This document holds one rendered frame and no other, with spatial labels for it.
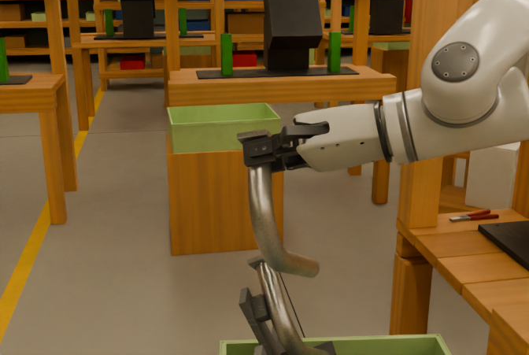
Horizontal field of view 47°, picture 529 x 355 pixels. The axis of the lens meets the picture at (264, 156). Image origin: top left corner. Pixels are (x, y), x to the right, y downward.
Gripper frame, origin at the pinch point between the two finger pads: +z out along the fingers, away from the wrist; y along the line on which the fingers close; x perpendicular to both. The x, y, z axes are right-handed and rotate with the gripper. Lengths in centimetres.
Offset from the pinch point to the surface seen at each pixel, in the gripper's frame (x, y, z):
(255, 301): 14.7, -21.3, 10.4
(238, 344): 19.3, -40.4, 21.4
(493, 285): 8, -92, -26
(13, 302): -24, -184, 198
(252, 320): 17.6, -21.1, 11.1
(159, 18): -605, -760, 417
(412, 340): 21, -53, -9
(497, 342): 22, -80, -24
